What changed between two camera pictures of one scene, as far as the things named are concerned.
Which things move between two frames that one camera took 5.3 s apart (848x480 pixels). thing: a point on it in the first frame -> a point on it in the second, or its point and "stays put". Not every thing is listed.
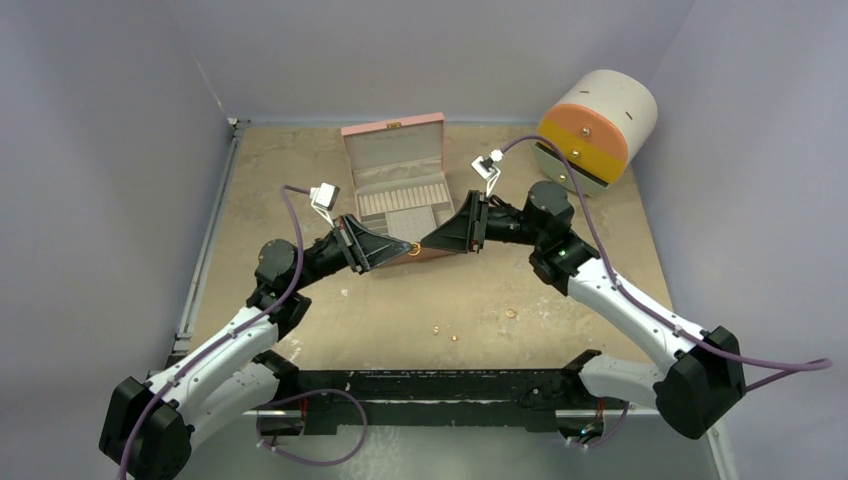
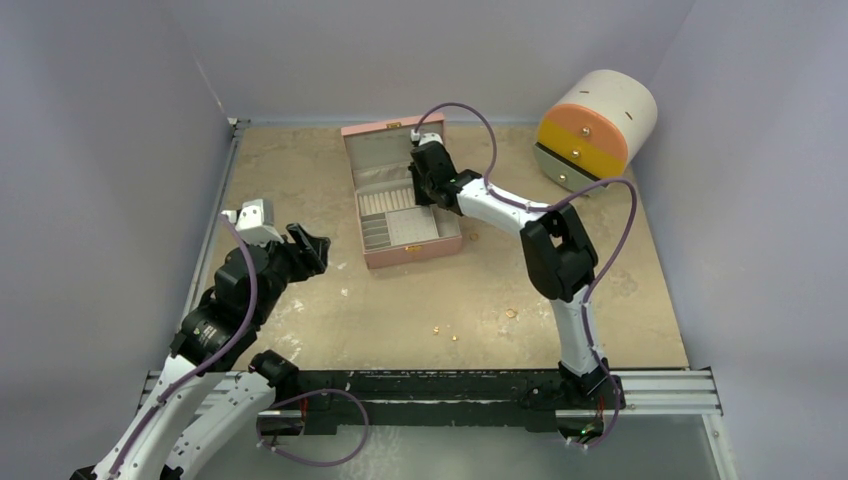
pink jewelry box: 400,175 stays put
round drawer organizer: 601,123 stays put
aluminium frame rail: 183,337 stays put
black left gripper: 366,248 -> 308,258
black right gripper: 476,220 -> 424,177
